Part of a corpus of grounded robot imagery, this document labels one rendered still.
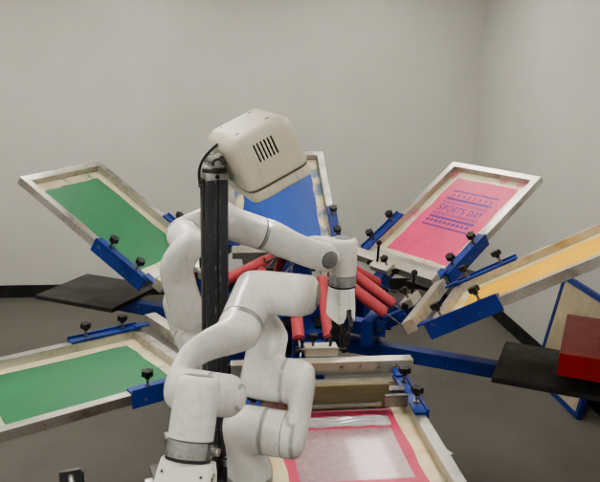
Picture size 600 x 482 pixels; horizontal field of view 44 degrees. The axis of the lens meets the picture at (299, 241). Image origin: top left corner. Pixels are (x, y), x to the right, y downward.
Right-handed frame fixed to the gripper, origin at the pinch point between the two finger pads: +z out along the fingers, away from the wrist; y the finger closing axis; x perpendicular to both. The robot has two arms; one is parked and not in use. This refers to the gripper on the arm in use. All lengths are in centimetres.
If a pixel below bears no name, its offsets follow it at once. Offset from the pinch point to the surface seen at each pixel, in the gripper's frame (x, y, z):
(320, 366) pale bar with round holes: 18, -58, 36
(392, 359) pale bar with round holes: 46, -53, 35
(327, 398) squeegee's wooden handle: 12, -35, 38
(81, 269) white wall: -36, -472, 114
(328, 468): -0.6, -4.0, 43.4
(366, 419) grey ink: 23, -27, 43
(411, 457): 26, -1, 44
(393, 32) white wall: 226, -411, -91
